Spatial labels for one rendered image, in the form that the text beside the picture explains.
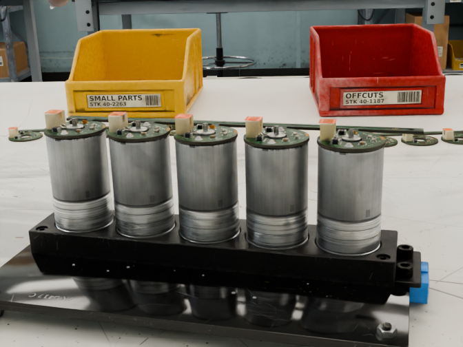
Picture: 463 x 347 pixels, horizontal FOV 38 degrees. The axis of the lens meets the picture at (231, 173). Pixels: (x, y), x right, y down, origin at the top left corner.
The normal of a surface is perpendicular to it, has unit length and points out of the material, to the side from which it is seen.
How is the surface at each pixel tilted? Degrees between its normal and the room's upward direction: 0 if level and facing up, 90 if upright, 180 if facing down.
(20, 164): 0
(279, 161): 90
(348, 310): 0
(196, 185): 90
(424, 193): 0
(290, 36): 90
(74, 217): 90
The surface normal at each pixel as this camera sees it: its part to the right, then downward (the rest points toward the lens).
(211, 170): 0.14, 0.31
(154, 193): 0.47, 0.27
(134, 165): -0.12, 0.32
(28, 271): -0.03, -0.95
